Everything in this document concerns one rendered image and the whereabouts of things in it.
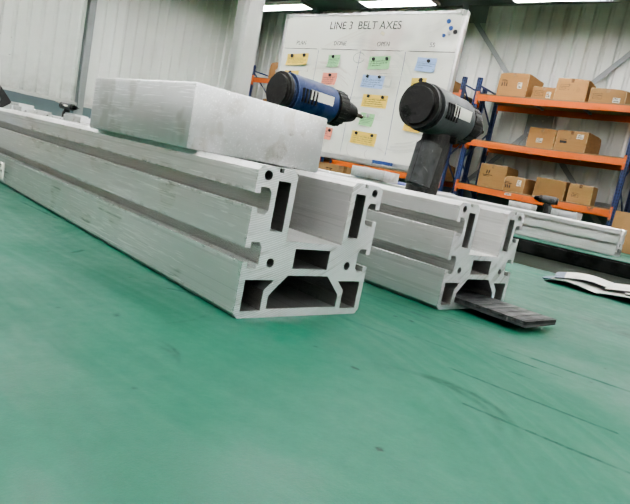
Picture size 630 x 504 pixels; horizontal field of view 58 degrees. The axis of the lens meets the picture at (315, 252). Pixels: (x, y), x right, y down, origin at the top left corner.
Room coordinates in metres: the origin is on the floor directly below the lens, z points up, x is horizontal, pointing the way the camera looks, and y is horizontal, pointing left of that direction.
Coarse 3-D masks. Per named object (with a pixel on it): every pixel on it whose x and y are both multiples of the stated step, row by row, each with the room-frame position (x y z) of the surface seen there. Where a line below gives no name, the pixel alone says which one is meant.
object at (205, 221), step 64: (0, 128) 0.68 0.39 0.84; (64, 128) 0.52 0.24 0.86; (64, 192) 0.50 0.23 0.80; (128, 192) 0.41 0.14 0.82; (192, 192) 0.35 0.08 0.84; (256, 192) 0.30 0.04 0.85; (320, 192) 0.37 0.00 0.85; (192, 256) 0.34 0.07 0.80; (256, 256) 0.31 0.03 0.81; (320, 256) 0.35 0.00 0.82
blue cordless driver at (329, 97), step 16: (272, 80) 0.87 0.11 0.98; (288, 80) 0.85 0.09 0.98; (304, 80) 0.87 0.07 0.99; (272, 96) 0.87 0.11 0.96; (288, 96) 0.85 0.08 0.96; (304, 96) 0.86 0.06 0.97; (320, 96) 0.89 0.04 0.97; (336, 96) 0.92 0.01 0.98; (320, 112) 0.90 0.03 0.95; (336, 112) 0.92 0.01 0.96; (352, 112) 0.96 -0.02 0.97
